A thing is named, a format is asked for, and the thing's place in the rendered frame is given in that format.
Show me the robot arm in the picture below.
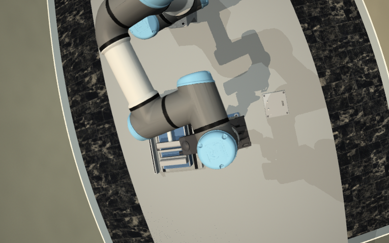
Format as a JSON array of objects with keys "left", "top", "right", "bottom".
[{"left": 95, "top": 0, "right": 240, "bottom": 169}]

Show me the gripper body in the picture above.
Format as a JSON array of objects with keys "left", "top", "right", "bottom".
[{"left": 229, "top": 115, "right": 251, "bottom": 149}]

